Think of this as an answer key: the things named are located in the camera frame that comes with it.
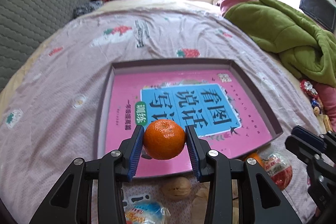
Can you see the pink pillow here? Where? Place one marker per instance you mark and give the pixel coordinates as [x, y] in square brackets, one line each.
[225, 5]

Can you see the shallow purple cardboard box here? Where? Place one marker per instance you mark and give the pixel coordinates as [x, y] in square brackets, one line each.
[169, 65]

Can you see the green fleece blanket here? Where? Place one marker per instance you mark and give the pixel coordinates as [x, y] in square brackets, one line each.
[303, 47]

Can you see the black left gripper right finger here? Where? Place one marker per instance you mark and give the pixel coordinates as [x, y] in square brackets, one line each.
[260, 200]

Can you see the blue white snack packet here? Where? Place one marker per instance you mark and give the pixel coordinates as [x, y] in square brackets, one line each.
[143, 209]

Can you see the brown walnut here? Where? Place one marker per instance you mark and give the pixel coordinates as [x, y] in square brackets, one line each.
[178, 188]

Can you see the grey quilted headboard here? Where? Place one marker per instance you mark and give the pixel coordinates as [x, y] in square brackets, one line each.
[25, 24]

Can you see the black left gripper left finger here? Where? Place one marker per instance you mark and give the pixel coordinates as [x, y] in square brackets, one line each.
[70, 199]

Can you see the small foil wrapped candy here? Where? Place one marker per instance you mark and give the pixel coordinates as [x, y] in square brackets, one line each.
[307, 87]

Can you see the black wall television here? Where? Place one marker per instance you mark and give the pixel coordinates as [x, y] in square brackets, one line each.
[322, 11]

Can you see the orange tangerine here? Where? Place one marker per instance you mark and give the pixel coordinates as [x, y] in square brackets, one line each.
[164, 139]
[256, 157]

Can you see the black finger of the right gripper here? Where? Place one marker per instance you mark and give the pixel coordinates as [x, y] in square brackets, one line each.
[309, 149]

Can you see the red apple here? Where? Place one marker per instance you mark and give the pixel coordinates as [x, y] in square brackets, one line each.
[279, 169]

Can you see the pink strawberry bed sheet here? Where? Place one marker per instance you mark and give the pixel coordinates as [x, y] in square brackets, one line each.
[83, 91]

